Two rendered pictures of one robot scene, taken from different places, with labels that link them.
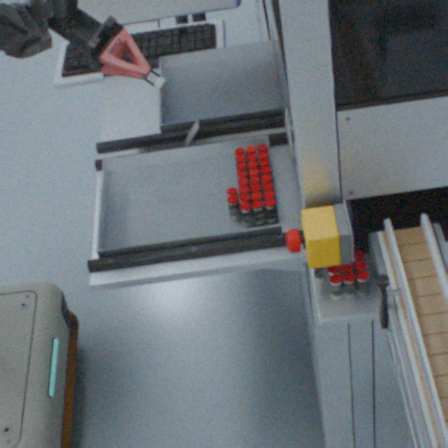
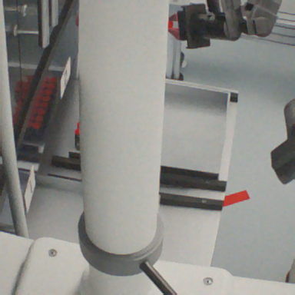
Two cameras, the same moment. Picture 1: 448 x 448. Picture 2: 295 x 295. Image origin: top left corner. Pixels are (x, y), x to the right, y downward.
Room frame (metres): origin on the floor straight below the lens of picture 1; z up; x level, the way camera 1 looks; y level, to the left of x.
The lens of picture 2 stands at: (2.67, 0.12, 2.45)
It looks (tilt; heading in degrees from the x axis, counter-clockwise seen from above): 48 degrees down; 183
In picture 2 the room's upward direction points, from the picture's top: 3 degrees clockwise
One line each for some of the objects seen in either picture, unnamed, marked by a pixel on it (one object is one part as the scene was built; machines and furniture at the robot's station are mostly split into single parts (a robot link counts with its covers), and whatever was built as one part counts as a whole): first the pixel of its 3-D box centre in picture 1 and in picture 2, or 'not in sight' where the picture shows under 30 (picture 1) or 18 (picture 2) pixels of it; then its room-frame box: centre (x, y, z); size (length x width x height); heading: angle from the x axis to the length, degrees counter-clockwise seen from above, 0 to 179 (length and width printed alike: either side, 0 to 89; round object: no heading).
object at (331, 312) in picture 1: (354, 289); not in sight; (0.95, -0.20, 0.87); 0.14 x 0.13 x 0.02; 85
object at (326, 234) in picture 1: (325, 236); not in sight; (0.97, -0.16, 0.99); 0.08 x 0.07 x 0.07; 85
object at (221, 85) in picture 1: (236, 84); (72, 231); (1.56, -0.10, 0.90); 0.34 x 0.26 x 0.04; 85
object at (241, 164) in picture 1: (243, 186); not in sight; (1.22, -0.06, 0.90); 0.18 x 0.02 x 0.05; 175
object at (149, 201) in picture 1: (187, 196); (152, 124); (1.23, 0.05, 0.90); 0.34 x 0.26 x 0.04; 85
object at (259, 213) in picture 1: (255, 184); not in sight; (1.22, -0.08, 0.90); 0.18 x 0.02 x 0.05; 175
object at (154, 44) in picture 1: (138, 48); not in sight; (1.92, 0.12, 0.82); 0.40 x 0.14 x 0.02; 83
